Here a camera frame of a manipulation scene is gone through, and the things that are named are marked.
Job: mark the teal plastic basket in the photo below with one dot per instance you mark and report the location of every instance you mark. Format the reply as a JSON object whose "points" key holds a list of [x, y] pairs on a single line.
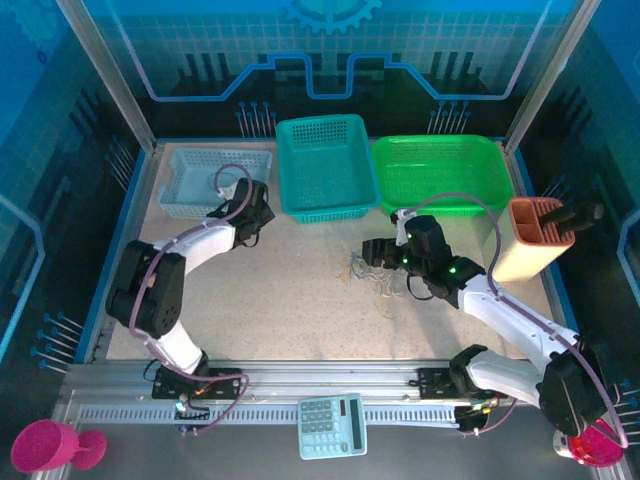
{"points": [[325, 170]]}

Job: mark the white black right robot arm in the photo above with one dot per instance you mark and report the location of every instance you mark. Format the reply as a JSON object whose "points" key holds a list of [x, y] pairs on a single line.
{"points": [[515, 315]]}

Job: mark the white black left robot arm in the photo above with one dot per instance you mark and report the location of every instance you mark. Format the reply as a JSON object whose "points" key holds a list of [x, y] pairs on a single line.
{"points": [[150, 295]]}

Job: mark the pale blue plastic basket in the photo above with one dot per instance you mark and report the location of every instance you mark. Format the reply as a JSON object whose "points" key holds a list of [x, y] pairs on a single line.
{"points": [[190, 185]]}

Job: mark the green plastic basket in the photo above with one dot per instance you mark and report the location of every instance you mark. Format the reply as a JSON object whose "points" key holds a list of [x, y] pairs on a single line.
{"points": [[450, 165]]}

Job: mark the terracotta and beige utensil holder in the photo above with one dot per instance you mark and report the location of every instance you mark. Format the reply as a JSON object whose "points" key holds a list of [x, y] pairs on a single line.
{"points": [[520, 255]]}

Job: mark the pale blue calculator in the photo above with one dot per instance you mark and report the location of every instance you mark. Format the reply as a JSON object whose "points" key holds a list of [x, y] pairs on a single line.
{"points": [[332, 425]]}

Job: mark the magenta glossy goblet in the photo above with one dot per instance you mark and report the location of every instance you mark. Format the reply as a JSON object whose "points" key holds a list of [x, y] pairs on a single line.
{"points": [[595, 450]]}

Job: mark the pink matte goblet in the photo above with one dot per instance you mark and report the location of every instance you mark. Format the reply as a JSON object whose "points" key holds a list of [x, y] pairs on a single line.
{"points": [[42, 445]]}

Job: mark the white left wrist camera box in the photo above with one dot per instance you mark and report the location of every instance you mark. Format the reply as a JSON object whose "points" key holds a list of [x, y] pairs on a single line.
{"points": [[226, 191]]}

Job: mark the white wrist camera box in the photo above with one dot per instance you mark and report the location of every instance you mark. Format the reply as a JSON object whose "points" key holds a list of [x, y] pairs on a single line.
{"points": [[401, 220], [226, 191]]}

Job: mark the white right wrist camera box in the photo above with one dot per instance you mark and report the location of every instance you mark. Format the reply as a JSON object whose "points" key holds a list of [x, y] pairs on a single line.
{"points": [[401, 220]]}

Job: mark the aluminium mounting rail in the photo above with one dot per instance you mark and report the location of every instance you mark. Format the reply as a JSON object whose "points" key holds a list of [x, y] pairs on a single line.
{"points": [[325, 377]]}

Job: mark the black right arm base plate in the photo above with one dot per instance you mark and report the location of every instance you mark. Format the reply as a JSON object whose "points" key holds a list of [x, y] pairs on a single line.
{"points": [[430, 385]]}

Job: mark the aluminium frame post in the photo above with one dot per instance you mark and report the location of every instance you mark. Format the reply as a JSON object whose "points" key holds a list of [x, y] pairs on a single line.
{"points": [[112, 80], [550, 75]]}

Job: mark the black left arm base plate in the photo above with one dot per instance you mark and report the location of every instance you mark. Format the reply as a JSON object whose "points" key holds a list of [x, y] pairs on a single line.
{"points": [[165, 387]]}

